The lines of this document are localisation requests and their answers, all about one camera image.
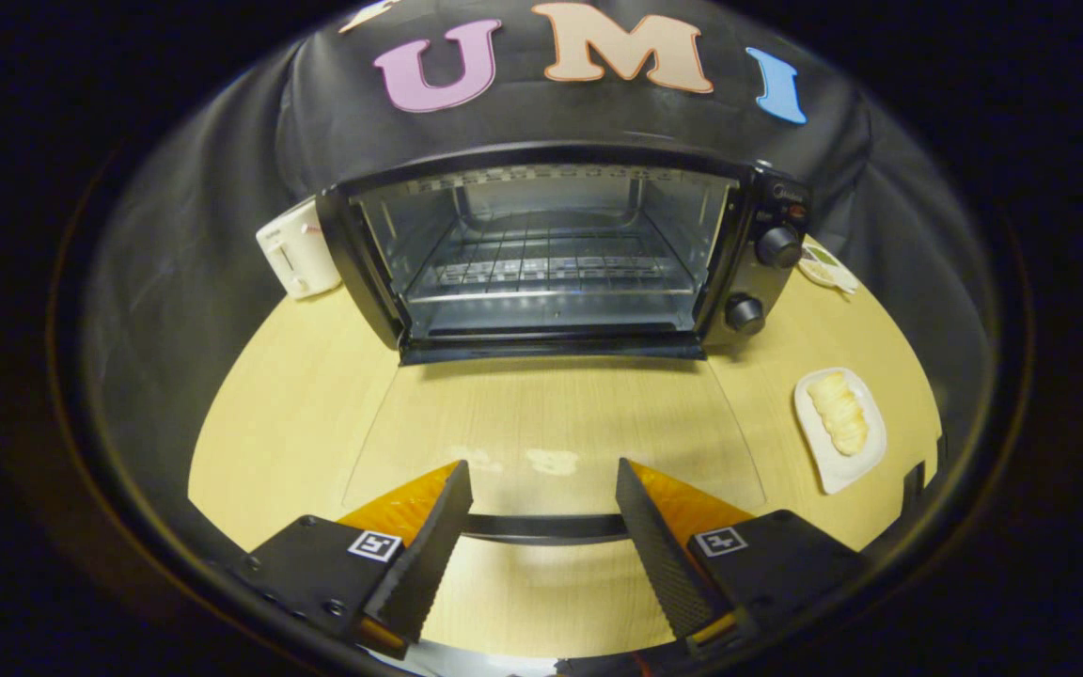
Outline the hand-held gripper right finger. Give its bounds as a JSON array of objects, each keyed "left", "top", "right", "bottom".
[{"left": 616, "top": 458, "right": 870, "bottom": 652}]

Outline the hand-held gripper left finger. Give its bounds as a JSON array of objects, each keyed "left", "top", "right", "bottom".
[{"left": 236, "top": 460, "right": 474, "bottom": 659}]

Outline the pale yellow pastry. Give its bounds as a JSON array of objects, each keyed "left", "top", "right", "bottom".
[{"left": 806, "top": 371, "right": 871, "bottom": 458}]

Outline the black toaster oven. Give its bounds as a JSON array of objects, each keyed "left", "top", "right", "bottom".
[{"left": 316, "top": 141, "right": 812, "bottom": 547}]

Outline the white pop-up toaster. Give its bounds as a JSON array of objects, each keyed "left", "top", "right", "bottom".
[{"left": 256, "top": 197, "right": 345, "bottom": 301}]

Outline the white rectangular plate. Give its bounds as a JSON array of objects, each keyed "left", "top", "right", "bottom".
[{"left": 793, "top": 366, "right": 887, "bottom": 496}]

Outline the small white dish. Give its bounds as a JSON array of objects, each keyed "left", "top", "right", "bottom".
[{"left": 796, "top": 245, "right": 859, "bottom": 296}]

